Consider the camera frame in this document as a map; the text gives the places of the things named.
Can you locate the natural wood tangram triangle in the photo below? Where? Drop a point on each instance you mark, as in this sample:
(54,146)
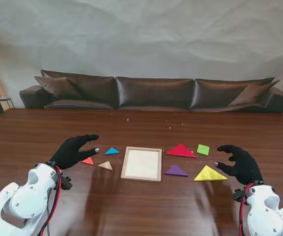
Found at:
(106,166)

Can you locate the brown sofa cushion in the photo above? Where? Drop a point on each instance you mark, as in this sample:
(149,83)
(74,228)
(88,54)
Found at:
(252,94)
(57,86)

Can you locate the square wooden tangram tray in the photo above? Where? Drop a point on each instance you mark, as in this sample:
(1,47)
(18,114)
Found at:
(141,163)

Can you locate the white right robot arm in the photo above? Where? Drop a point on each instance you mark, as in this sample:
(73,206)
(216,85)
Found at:
(266,214)

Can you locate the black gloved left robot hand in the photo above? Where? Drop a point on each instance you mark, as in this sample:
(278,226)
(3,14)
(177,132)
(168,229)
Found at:
(70,155)

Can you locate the dark brown leather sofa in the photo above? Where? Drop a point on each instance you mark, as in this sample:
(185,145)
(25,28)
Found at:
(153,93)

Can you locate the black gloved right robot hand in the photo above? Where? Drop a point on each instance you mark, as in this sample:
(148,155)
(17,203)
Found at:
(245,167)

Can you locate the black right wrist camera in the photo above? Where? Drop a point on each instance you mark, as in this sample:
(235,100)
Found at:
(238,194)

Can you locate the small side table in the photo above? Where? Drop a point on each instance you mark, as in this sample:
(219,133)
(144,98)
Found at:
(6,99)

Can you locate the small blue tangram triangle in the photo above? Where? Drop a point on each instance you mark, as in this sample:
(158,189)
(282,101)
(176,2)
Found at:
(112,151)

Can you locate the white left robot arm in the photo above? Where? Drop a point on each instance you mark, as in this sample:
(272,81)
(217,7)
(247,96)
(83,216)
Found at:
(20,201)

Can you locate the large red tangram triangle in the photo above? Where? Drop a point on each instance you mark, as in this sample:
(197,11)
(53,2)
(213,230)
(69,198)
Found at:
(180,150)

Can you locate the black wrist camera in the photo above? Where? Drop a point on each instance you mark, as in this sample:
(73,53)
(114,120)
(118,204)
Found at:
(238,194)
(66,184)

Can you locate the green tangram square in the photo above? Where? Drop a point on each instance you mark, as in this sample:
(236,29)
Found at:
(203,149)

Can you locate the orange tangram parallelogram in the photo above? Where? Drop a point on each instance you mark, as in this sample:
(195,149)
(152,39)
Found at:
(88,161)

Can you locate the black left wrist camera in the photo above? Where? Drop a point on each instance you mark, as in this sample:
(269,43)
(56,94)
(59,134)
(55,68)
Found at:
(66,184)

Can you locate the large yellow tangram triangle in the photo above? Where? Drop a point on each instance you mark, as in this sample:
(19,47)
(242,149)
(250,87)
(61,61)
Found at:
(209,175)

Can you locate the purple tangram triangle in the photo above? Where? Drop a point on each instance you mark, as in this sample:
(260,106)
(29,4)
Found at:
(175,171)

